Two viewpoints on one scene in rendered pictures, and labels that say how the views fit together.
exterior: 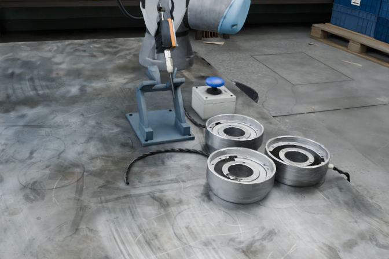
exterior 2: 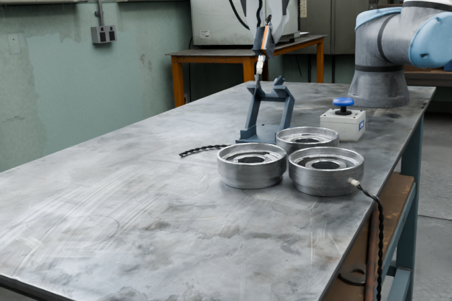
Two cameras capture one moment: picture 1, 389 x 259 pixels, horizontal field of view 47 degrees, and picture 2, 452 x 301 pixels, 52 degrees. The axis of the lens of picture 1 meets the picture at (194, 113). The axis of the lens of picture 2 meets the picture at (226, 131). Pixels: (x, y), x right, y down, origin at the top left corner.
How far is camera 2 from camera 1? 61 cm
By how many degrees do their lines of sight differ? 49
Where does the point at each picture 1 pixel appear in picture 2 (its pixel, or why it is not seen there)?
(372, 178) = not seen: outside the picture
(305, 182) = (309, 189)
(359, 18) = not seen: outside the picture
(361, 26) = not seen: outside the picture
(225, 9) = (412, 36)
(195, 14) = (388, 45)
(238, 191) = (222, 169)
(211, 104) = (328, 122)
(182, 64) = (381, 102)
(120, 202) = (157, 162)
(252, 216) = (221, 194)
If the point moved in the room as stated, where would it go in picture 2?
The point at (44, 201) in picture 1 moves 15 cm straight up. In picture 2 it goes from (124, 151) to (114, 72)
